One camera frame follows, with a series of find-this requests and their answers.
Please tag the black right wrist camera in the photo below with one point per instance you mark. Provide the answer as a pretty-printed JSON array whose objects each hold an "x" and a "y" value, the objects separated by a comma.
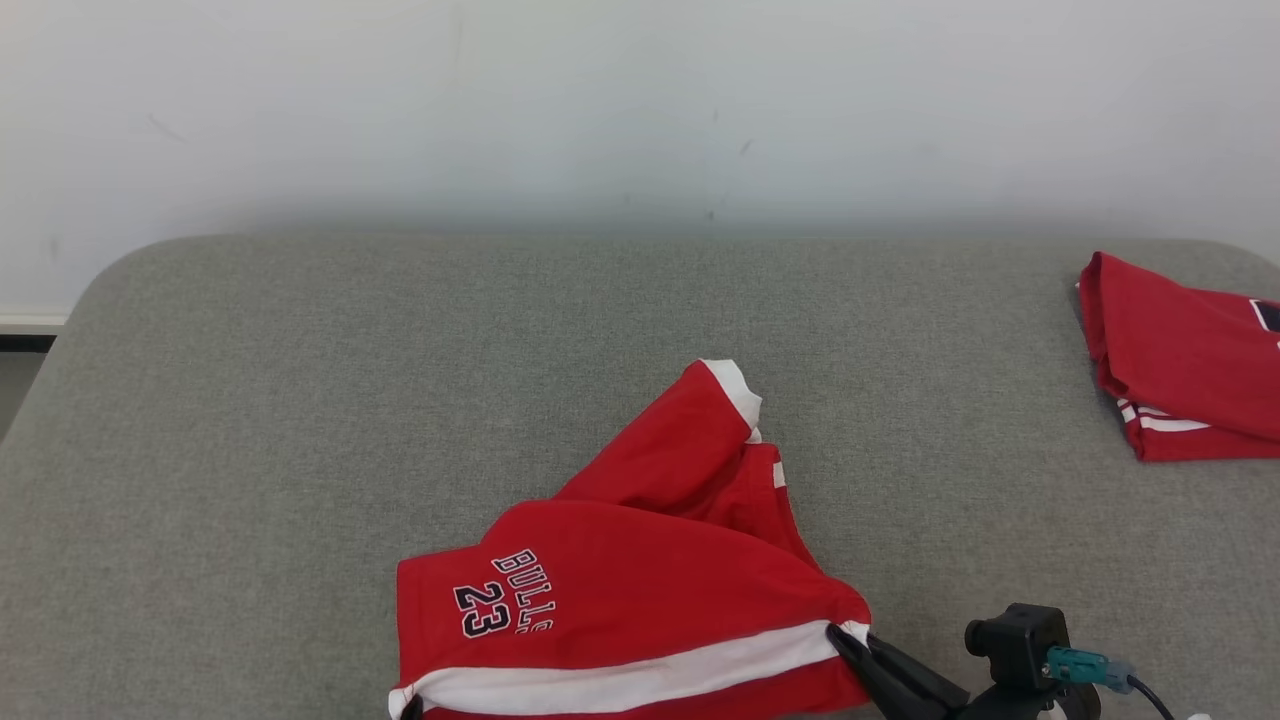
[{"x": 1015, "y": 645}]

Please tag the red shorts with Bulls print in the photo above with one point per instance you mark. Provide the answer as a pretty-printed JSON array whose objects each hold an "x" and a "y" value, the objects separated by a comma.
[{"x": 640, "y": 590}]

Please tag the red jersey with large 23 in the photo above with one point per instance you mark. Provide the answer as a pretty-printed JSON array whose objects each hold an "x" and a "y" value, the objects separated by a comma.
[{"x": 1180, "y": 370}]

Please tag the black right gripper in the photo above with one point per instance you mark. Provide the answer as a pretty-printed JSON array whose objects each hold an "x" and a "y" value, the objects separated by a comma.
[{"x": 1010, "y": 705}]

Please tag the black baseboard strip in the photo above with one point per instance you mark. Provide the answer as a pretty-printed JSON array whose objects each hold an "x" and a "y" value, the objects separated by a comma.
[{"x": 25, "y": 343}]

